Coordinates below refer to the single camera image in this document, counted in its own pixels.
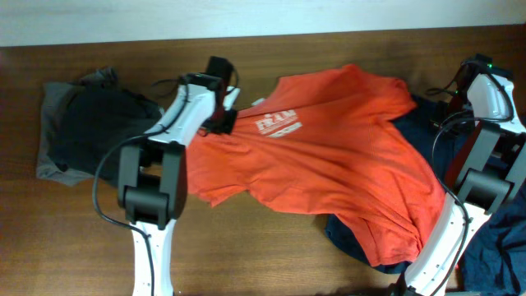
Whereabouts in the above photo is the orange printed t-shirt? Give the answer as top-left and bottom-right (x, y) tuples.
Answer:
(187, 65), (445, 266)

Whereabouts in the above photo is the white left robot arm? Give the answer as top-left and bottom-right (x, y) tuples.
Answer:
(118, 56), (240, 296)

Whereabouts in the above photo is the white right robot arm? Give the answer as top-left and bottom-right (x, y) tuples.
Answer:
(387, 53), (525, 295)

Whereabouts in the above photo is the black folded garment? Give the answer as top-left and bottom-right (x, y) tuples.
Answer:
(48, 67), (164, 176)

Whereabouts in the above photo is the navy blue garment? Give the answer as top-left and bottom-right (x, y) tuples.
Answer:
(324, 94), (526, 296)

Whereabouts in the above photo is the grey folded garment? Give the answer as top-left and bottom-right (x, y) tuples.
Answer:
(35, 82), (93, 187)

